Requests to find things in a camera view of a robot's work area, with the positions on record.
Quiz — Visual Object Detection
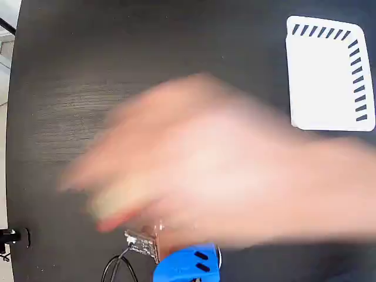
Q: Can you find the person's bare hand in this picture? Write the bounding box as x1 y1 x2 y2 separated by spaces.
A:
58 72 312 249

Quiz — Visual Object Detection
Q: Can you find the black table clamp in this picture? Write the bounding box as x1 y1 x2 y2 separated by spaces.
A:
0 227 32 256

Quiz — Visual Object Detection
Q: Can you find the white slotted plastic tray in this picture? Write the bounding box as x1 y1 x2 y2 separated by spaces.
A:
285 15 376 132

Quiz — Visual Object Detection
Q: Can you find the black metal bar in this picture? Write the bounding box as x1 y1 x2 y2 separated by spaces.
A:
0 16 17 35

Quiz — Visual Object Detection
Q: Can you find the person's bare forearm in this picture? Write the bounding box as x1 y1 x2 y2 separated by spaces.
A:
299 136 376 246

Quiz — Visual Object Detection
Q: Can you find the bare camera circuit board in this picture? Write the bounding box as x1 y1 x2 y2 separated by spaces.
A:
124 228 160 264

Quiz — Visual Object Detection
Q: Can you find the black camera cable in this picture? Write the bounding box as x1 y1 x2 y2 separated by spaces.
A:
100 248 139 282

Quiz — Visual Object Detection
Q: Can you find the grey box beside table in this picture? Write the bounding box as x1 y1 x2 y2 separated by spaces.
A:
0 36 14 71

